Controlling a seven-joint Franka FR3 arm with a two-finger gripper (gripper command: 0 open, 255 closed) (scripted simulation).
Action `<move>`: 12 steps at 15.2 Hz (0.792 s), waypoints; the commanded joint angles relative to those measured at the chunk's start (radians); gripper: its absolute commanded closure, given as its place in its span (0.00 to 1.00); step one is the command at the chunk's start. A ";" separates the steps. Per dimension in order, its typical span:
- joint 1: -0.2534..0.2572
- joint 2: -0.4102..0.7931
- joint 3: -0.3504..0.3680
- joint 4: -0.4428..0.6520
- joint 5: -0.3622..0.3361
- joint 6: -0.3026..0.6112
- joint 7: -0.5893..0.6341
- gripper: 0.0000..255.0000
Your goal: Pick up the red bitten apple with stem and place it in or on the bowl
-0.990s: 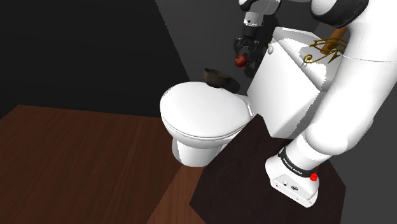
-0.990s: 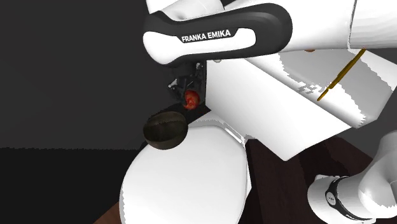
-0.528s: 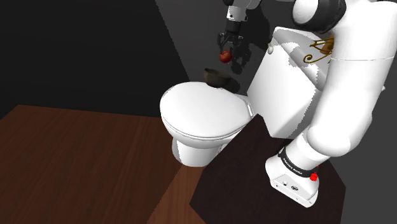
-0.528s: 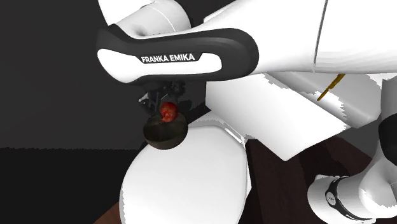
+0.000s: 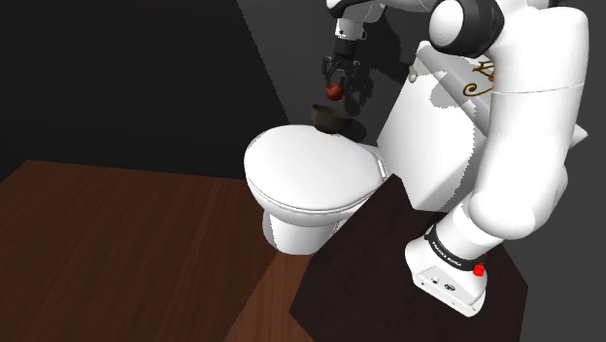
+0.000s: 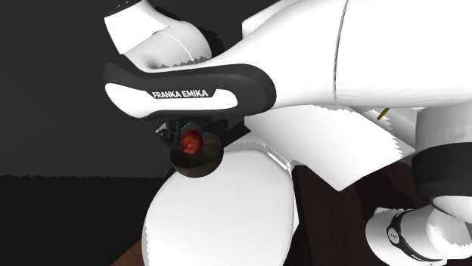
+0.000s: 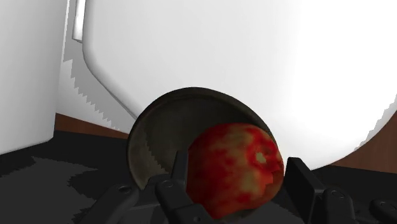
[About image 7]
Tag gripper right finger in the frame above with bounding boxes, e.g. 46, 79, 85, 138
283, 156, 397, 224

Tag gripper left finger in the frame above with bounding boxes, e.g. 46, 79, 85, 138
80, 150, 218, 224

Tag red yellow apple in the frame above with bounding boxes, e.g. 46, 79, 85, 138
185, 122, 285, 220

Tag dark brown round bowl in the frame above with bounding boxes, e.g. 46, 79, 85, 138
127, 87, 279, 221

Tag large white rounded fixture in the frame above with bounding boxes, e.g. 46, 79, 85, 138
81, 0, 397, 171

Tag plain white cabinet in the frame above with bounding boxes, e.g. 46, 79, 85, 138
0, 0, 69, 156

